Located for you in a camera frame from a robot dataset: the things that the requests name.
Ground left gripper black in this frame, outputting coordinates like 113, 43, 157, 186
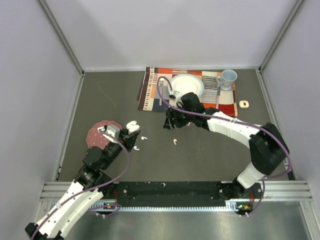
101, 126, 140, 170

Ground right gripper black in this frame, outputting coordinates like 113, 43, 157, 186
163, 103, 195, 131

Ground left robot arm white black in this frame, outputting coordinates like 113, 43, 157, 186
25, 121, 141, 240

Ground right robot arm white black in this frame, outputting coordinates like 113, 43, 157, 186
163, 92, 290, 198

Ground pink polka dot plate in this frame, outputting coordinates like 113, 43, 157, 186
86, 120, 122, 150

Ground patterned orange placemat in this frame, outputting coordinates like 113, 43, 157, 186
138, 67, 238, 118

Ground white round plate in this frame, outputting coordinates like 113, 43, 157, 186
170, 73, 204, 97

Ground light blue mug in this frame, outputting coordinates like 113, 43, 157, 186
216, 69, 238, 91

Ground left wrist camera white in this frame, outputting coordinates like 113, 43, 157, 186
97, 125, 121, 143

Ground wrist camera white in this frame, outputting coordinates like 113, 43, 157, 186
169, 90, 184, 108
97, 125, 121, 143

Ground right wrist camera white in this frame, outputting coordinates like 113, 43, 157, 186
169, 90, 184, 108

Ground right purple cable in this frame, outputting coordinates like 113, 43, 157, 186
157, 76, 292, 217

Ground purple cable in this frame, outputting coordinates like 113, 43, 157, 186
157, 76, 292, 217
29, 131, 131, 240

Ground pink handled fork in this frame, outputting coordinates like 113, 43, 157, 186
158, 76, 164, 106

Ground pink handled knife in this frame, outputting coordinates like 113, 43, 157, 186
216, 84, 221, 109

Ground beige square ring object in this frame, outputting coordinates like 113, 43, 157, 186
238, 100, 250, 109

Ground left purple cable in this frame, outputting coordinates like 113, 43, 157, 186
29, 131, 131, 240

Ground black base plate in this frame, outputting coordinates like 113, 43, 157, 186
102, 181, 262, 208

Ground grey cable duct rail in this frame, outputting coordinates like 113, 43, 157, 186
89, 201, 253, 213

